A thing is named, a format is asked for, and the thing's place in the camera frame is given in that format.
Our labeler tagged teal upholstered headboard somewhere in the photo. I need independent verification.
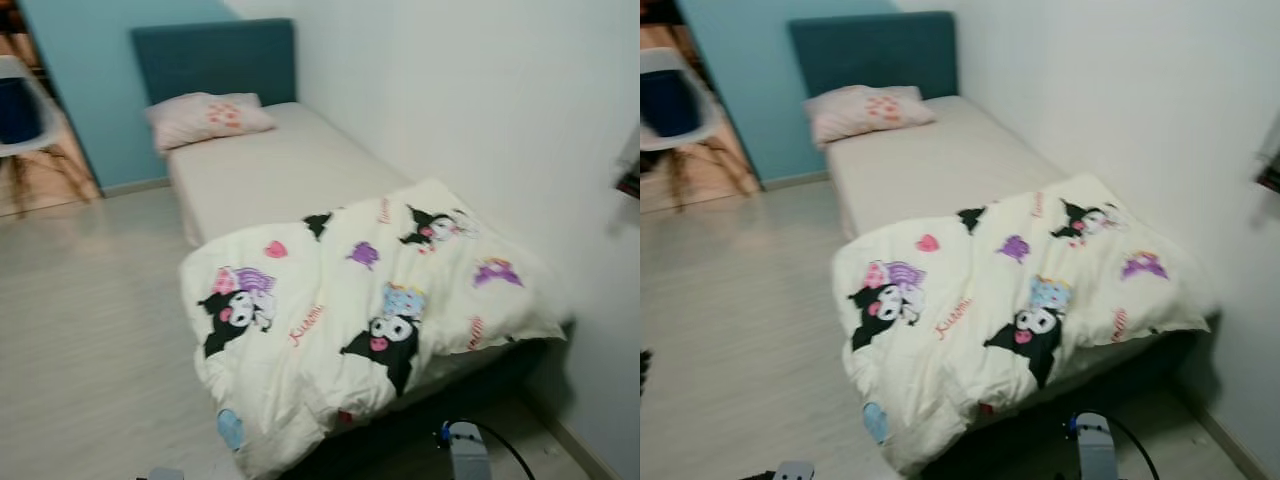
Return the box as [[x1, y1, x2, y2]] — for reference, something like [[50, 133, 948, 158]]
[[787, 12, 959, 101], [130, 18, 298, 106]]

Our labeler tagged blue bucket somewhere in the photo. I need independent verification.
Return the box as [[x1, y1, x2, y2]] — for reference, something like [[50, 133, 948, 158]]
[[640, 70, 701, 141], [0, 78, 43, 146]]

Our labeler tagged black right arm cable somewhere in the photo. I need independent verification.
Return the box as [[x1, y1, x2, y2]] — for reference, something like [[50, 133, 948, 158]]
[[1100, 415, 1161, 480], [470, 420, 536, 480]]

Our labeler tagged pink pillow with coloured dots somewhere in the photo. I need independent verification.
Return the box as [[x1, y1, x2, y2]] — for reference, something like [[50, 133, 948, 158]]
[[145, 92, 278, 154], [805, 85, 938, 149]]

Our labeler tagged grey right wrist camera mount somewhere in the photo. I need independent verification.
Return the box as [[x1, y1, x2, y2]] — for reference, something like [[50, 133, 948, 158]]
[[1068, 412, 1119, 480], [437, 420, 493, 480]]

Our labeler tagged white chair with wooden legs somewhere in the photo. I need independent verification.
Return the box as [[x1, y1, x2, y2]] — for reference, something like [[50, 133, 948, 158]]
[[640, 47, 756, 211], [0, 55, 96, 216]]

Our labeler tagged cream cartoon print blanket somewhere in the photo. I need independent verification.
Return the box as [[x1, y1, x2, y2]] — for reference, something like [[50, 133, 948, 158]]
[[830, 172, 1216, 476], [178, 178, 568, 479]]

